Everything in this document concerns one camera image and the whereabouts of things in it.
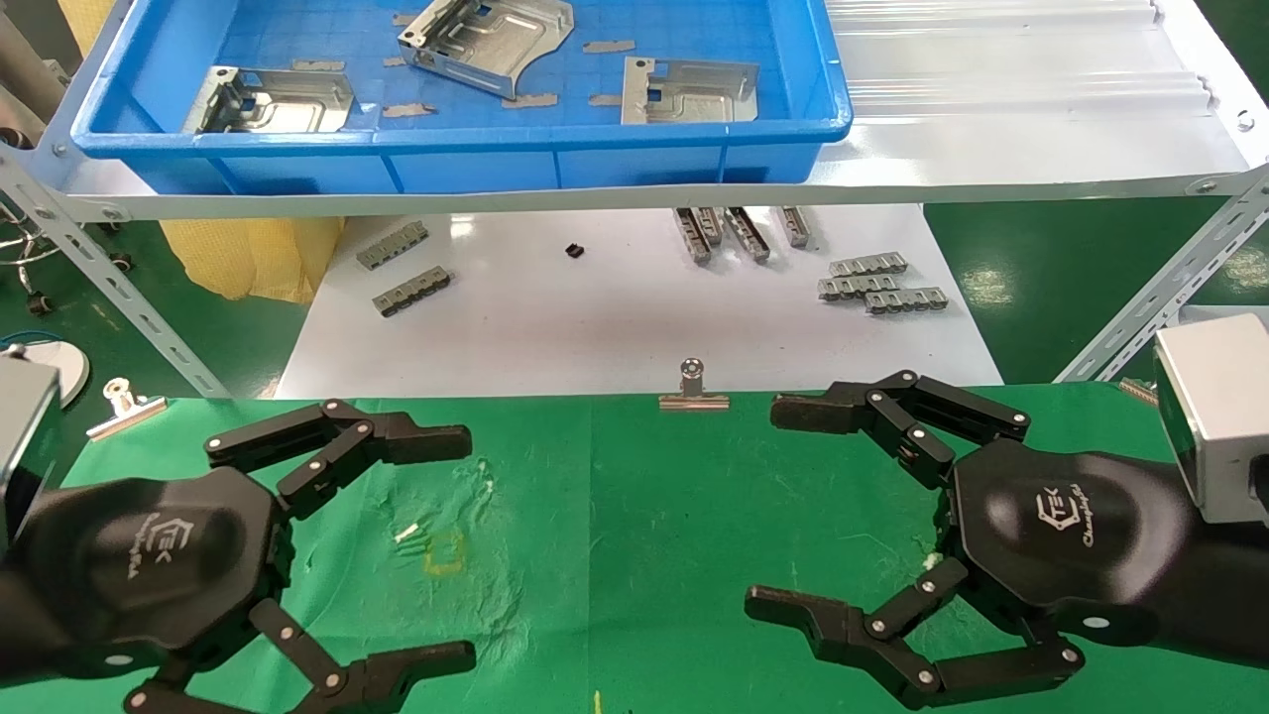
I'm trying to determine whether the chrome chair base with casters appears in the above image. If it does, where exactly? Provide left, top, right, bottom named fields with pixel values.
left=0, top=203, right=136, bottom=319

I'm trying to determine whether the stamped sheet metal part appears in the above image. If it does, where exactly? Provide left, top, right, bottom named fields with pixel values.
left=181, top=64, right=357, bottom=136
left=621, top=56, right=761, bottom=127
left=397, top=0, right=577, bottom=101

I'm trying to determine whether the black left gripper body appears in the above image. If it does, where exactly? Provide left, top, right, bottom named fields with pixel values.
left=15, top=464, right=296, bottom=677

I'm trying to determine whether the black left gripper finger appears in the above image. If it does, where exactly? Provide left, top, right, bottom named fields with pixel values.
left=123, top=597, right=479, bottom=714
left=205, top=399, right=474, bottom=521

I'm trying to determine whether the white metal shelf rack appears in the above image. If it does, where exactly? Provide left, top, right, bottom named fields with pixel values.
left=0, top=0, right=1269, bottom=401

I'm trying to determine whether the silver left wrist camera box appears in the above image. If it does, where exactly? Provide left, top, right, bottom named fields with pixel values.
left=0, top=355, right=63, bottom=544

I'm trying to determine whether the green cloth mat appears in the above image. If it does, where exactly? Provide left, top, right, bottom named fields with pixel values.
left=0, top=381, right=1269, bottom=714

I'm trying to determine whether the yellow mesh bag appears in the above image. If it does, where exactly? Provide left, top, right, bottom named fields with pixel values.
left=58, top=0, right=347, bottom=305

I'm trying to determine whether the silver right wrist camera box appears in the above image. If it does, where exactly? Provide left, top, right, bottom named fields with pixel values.
left=1152, top=314, right=1269, bottom=525

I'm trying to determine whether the white round base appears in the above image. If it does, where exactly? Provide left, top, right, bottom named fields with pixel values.
left=0, top=337, right=91, bottom=411

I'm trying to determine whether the blue plastic bin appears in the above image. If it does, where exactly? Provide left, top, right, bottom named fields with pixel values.
left=69, top=0, right=855, bottom=197

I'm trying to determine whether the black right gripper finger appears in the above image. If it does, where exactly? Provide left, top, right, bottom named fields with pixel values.
left=770, top=370, right=1032, bottom=490
left=744, top=556, right=1088, bottom=711

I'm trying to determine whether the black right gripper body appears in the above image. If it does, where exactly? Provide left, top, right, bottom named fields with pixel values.
left=937, top=438, right=1197, bottom=647

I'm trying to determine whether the clear corrugated plastic sheet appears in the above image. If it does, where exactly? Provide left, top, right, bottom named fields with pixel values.
left=823, top=0, right=1216, bottom=116

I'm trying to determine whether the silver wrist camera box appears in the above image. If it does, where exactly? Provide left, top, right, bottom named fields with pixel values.
left=1152, top=314, right=1269, bottom=525
left=0, top=355, right=63, bottom=544

